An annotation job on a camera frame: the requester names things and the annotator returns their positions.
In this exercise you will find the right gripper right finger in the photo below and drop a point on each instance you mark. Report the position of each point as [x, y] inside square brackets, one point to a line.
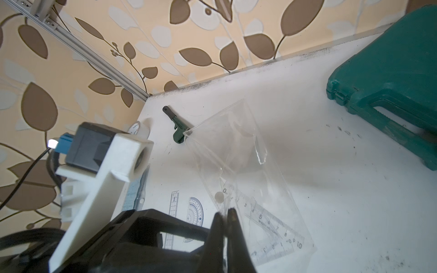
[237, 253]

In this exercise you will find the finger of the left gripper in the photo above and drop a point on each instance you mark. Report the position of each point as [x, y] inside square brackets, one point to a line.
[133, 243]

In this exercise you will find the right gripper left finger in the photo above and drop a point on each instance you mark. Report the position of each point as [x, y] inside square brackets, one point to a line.
[212, 259]

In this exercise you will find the clear protractor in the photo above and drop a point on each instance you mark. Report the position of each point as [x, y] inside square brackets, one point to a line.
[195, 212]

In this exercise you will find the blue ruler set pouch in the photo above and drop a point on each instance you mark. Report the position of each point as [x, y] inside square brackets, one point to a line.
[135, 196]

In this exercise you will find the clear tape roll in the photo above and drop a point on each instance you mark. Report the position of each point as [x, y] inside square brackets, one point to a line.
[139, 129]

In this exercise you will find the green plastic tool case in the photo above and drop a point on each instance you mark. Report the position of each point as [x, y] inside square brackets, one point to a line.
[397, 72]

